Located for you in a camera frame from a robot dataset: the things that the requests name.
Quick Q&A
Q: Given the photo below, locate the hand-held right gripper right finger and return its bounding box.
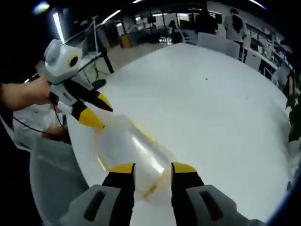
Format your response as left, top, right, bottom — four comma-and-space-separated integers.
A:
170, 161, 266, 226

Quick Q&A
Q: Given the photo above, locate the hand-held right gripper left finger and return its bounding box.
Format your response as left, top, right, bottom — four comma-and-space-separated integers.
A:
64, 162, 137, 226

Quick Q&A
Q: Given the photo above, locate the person's left hand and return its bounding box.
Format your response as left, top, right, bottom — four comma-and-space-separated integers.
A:
21, 77, 59, 111

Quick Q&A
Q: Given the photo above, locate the small black object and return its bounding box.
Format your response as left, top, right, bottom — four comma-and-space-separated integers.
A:
91, 79, 107, 90

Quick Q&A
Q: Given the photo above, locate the ceiling light strip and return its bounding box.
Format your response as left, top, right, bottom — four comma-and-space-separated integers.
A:
102, 9, 121, 23
52, 12, 66, 45

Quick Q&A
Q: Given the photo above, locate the computer monitor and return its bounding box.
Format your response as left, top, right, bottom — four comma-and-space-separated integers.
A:
85, 19, 100, 55

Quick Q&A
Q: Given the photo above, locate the yellow cabinet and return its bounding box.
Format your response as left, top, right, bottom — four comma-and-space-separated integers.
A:
119, 34, 131, 48

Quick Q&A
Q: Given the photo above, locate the grey mesh office chair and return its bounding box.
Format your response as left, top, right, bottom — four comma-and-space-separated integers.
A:
28, 138, 95, 226

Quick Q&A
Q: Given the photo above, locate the green potted plant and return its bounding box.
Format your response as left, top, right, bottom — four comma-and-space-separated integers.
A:
283, 70, 301, 143

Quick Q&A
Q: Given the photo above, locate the wide white chair back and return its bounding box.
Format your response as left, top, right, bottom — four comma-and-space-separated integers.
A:
197, 32, 241, 59

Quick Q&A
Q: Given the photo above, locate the narrow white chair back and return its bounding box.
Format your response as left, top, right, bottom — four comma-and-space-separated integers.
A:
244, 49, 262, 72

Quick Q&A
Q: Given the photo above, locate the black cable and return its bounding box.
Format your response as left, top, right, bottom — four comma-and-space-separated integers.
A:
11, 94, 66, 135

